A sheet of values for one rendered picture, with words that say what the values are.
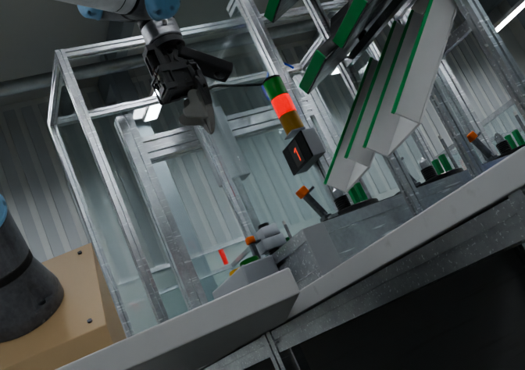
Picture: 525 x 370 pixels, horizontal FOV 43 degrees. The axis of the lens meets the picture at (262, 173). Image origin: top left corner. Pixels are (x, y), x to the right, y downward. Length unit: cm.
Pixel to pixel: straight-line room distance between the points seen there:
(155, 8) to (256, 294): 67
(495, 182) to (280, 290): 23
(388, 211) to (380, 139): 23
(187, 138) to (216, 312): 191
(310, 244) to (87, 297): 38
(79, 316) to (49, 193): 876
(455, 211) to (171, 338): 32
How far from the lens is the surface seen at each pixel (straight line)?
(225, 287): 136
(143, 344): 69
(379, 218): 124
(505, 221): 70
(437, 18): 105
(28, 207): 975
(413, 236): 78
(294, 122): 165
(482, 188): 68
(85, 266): 122
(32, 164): 999
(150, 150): 250
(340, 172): 118
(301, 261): 119
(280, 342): 122
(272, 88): 169
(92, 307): 112
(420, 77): 98
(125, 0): 120
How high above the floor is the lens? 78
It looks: 15 degrees up
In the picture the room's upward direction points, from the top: 24 degrees counter-clockwise
